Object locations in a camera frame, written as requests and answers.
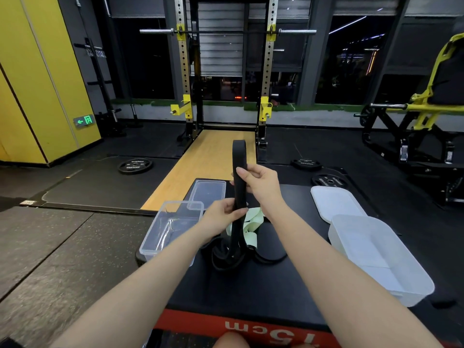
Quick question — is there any yellow black squat rack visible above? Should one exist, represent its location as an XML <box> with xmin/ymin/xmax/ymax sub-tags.
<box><xmin>170</xmin><ymin>0</ymin><xmax>287</xmax><ymax>149</ymax></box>

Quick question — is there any clear plastic lid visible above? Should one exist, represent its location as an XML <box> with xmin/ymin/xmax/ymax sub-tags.
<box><xmin>187</xmin><ymin>179</ymin><xmax>227</xmax><ymax>211</ymax></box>

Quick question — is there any silver barbell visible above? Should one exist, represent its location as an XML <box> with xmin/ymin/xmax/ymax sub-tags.
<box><xmin>139</xmin><ymin>29</ymin><xmax>317</xmax><ymax>36</ymax></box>

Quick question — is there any green exit sign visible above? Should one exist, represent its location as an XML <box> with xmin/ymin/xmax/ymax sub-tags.
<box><xmin>73</xmin><ymin>114</ymin><xmax>96</xmax><ymax>129</ymax></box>

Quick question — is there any white plastic bin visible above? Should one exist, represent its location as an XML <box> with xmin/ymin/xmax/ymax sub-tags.
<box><xmin>328</xmin><ymin>214</ymin><xmax>435</xmax><ymax>308</ymax></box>

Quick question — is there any wide black resistance band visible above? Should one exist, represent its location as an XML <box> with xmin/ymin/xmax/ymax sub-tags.
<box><xmin>224</xmin><ymin>139</ymin><xmax>251</xmax><ymax>258</ymax></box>

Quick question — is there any wooden lifting platform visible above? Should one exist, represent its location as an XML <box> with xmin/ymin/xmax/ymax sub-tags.
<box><xmin>140</xmin><ymin>129</ymin><xmax>257</xmax><ymax>211</ymax></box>

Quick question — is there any yellow black exercise machine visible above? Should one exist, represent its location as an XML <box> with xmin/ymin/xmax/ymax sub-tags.
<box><xmin>354</xmin><ymin>30</ymin><xmax>464</xmax><ymax>207</ymax></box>

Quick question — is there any black upright bar holder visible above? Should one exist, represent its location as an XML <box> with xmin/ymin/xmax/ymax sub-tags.
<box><xmin>130</xmin><ymin>103</ymin><xmax>144</xmax><ymax>128</ymax></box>

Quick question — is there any person's left forearm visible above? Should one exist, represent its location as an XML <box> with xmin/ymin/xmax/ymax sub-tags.
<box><xmin>49</xmin><ymin>228</ymin><xmax>218</xmax><ymax>348</ymax></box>

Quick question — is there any person's left leg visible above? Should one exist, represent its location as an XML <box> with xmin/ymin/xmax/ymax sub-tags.
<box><xmin>213</xmin><ymin>331</ymin><xmax>251</xmax><ymax>348</ymax></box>

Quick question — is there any black plyo platform red side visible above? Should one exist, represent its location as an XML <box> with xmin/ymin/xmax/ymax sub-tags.
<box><xmin>136</xmin><ymin>177</ymin><xmax>464</xmax><ymax>348</ymax></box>

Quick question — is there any person's left hand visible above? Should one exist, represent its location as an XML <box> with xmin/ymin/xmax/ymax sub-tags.
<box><xmin>197</xmin><ymin>198</ymin><xmax>249</xmax><ymax>243</ymax></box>

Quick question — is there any grey window blind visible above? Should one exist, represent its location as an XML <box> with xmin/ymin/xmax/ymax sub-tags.
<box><xmin>190</xmin><ymin>1</ymin><xmax>244</xmax><ymax>77</ymax></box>

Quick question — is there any person's right forearm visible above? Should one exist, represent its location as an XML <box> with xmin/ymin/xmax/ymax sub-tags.
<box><xmin>266</xmin><ymin>203</ymin><xmax>445</xmax><ymax>348</ymax></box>

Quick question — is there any black weight plate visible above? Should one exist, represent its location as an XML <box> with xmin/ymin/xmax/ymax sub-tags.
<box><xmin>117</xmin><ymin>158</ymin><xmax>154</xmax><ymax>175</ymax></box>
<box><xmin>311</xmin><ymin>173</ymin><xmax>349</xmax><ymax>189</ymax></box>
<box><xmin>291</xmin><ymin>158</ymin><xmax>322</xmax><ymax>172</ymax></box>

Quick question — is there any tangle of black resistance bands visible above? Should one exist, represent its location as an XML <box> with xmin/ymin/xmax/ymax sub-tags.
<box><xmin>199</xmin><ymin>232</ymin><xmax>289</xmax><ymax>272</ymax></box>

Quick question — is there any person's right hand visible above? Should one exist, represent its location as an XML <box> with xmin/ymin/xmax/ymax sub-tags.
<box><xmin>234</xmin><ymin>163</ymin><xmax>287</xmax><ymax>218</ymax></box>

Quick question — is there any white plastic lid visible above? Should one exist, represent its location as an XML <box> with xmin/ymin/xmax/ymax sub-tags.
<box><xmin>310</xmin><ymin>186</ymin><xmax>369</xmax><ymax>224</ymax></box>

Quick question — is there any clear plastic container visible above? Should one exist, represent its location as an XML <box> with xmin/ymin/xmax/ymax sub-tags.
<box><xmin>139</xmin><ymin>200</ymin><xmax>204</xmax><ymax>267</ymax></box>

